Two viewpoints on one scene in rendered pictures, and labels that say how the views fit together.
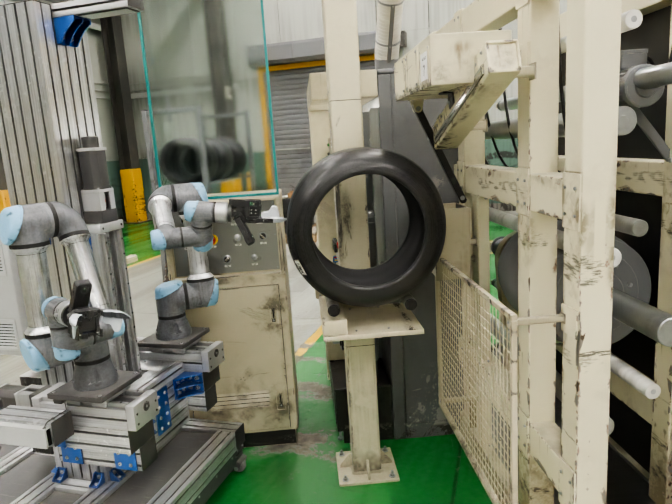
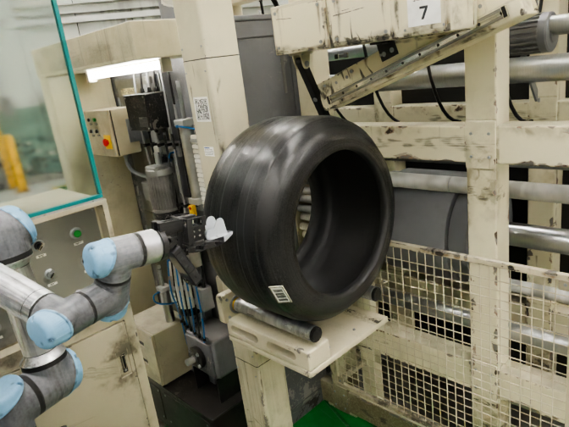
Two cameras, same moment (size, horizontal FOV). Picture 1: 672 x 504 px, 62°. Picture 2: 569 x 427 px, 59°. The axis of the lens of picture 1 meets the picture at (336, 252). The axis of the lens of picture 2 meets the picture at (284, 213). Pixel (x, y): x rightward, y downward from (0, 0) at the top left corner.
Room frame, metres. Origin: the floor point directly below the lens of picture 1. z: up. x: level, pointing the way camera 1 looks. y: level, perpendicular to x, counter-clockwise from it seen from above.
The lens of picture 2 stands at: (1.03, 0.83, 1.62)
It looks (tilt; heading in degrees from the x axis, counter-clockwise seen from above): 17 degrees down; 321
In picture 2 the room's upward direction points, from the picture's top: 8 degrees counter-clockwise
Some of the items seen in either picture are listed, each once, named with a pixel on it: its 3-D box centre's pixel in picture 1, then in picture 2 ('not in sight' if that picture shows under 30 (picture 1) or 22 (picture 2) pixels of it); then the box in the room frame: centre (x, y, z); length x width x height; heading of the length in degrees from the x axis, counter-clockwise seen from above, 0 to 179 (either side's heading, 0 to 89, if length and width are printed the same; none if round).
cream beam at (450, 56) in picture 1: (443, 71); (373, 16); (2.02, -0.41, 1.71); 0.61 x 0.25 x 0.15; 3
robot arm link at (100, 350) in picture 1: (86, 337); not in sight; (1.87, 0.88, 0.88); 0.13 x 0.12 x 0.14; 137
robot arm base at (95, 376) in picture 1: (93, 368); not in sight; (1.87, 0.87, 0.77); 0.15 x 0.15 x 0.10
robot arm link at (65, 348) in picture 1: (70, 339); not in sight; (1.69, 0.84, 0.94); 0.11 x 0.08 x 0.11; 137
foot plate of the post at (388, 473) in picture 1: (366, 463); not in sight; (2.39, -0.08, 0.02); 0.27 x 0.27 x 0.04; 3
